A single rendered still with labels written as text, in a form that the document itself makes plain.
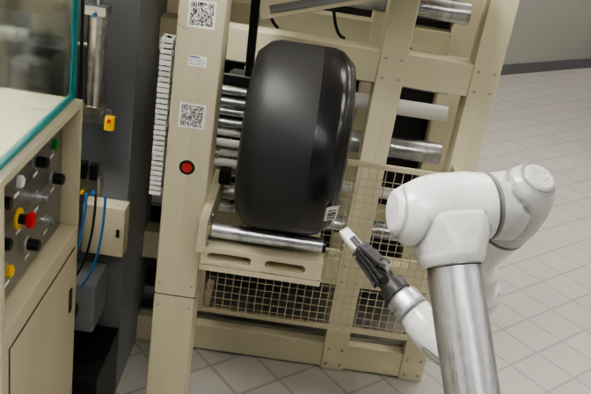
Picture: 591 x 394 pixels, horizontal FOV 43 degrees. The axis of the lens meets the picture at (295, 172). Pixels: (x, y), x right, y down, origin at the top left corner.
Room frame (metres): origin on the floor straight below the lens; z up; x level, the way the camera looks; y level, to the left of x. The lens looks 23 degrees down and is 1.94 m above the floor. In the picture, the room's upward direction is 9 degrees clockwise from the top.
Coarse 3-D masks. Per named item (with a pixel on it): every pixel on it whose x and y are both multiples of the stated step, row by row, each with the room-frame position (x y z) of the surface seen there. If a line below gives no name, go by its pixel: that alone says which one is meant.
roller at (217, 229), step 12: (216, 228) 1.94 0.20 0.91; (228, 228) 1.95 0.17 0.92; (240, 228) 1.95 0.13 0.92; (252, 228) 1.96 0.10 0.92; (240, 240) 1.94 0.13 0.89; (252, 240) 1.94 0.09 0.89; (264, 240) 1.94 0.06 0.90; (276, 240) 1.94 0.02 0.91; (288, 240) 1.95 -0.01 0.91; (300, 240) 1.95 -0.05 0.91; (312, 240) 1.95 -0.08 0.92; (324, 240) 1.96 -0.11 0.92
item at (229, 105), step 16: (224, 80) 2.54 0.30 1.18; (240, 80) 2.54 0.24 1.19; (224, 96) 2.54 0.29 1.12; (240, 96) 2.43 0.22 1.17; (224, 112) 2.42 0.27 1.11; (240, 112) 2.42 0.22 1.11; (224, 128) 2.43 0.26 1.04; (240, 128) 2.42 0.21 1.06; (224, 144) 2.41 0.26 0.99; (224, 160) 2.41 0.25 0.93
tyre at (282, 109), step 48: (288, 48) 2.06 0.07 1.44; (336, 48) 2.14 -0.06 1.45; (288, 96) 1.90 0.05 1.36; (336, 96) 1.92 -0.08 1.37; (240, 144) 1.88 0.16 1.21; (288, 144) 1.84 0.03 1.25; (336, 144) 1.85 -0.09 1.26; (240, 192) 1.87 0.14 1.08; (288, 192) 1.83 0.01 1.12; (336, 192) 1.86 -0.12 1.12
